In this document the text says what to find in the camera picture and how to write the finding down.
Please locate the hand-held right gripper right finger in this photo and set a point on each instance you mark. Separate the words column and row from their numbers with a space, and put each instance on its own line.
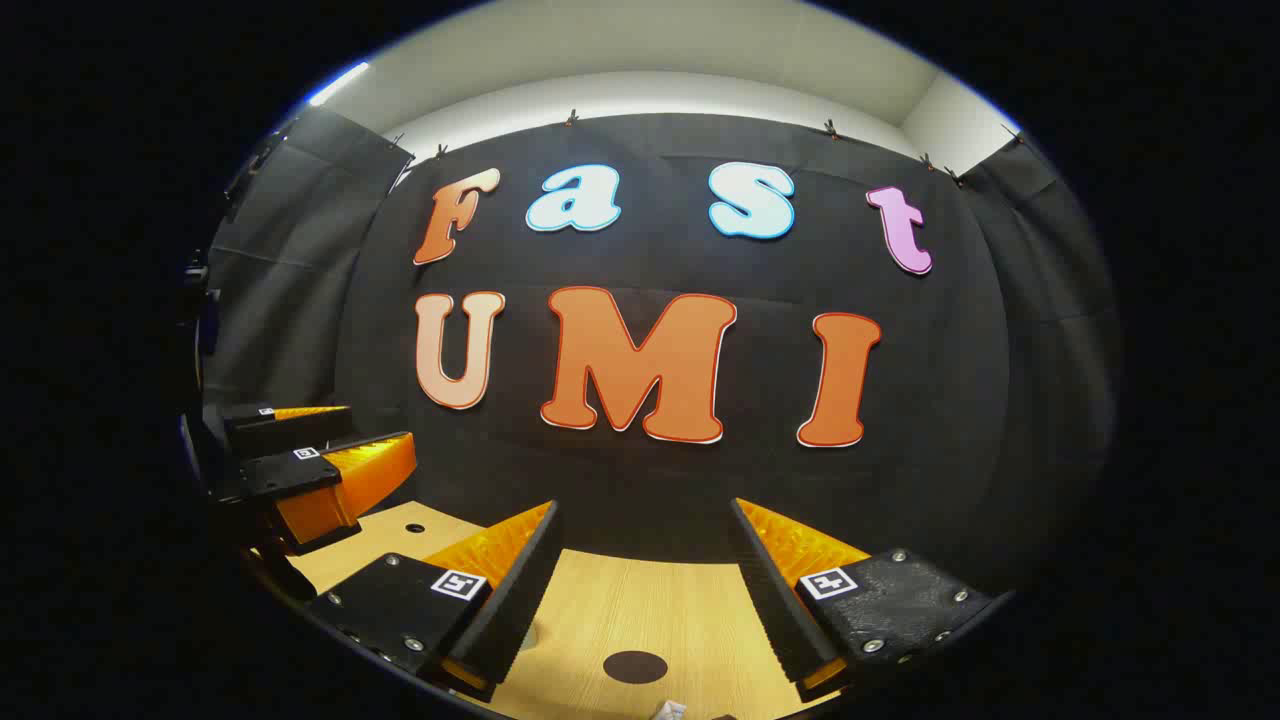
column 775, row 590

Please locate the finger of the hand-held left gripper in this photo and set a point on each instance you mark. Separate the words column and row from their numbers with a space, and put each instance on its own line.
column 290, row 430
column 290, row 475

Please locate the white toothpaste tube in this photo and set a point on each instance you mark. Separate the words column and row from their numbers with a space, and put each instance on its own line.
column 668, row 710

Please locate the ceiling light strip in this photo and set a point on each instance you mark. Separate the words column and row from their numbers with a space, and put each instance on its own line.
column 340, row 82

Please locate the wooden desktop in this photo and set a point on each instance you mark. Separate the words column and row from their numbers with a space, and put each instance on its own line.
column 620, row 610

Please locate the dark round coaster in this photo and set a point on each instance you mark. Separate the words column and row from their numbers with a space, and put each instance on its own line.
column 635, row 667

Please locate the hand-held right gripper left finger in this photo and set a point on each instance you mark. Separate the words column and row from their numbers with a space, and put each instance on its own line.
column 515, row 590

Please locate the black backdrop cloth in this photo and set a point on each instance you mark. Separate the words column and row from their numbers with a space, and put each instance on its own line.
column 660, row 480

